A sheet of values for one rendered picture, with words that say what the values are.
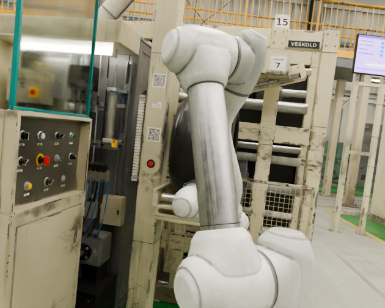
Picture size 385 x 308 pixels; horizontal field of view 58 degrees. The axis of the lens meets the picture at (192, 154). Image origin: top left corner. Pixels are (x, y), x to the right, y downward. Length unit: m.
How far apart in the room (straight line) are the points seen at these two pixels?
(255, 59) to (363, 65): 4.63
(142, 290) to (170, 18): 1.49
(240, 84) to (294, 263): 0.52
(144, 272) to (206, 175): 1.27
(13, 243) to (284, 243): 0.97
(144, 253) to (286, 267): 1.22
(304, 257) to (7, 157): 1.03
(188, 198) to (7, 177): 0.65
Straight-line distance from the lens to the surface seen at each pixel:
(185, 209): 1.25
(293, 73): 2.26
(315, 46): 2.48
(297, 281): 0.95
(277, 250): 0.93
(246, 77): 1.06
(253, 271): 0.85
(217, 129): 0.88
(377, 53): 5.76
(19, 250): 1.50
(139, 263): 2.05
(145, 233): 1.99
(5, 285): 1.50
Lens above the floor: 1.26
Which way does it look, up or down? 4 degrees down
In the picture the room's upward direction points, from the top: 6 degrees clockwise
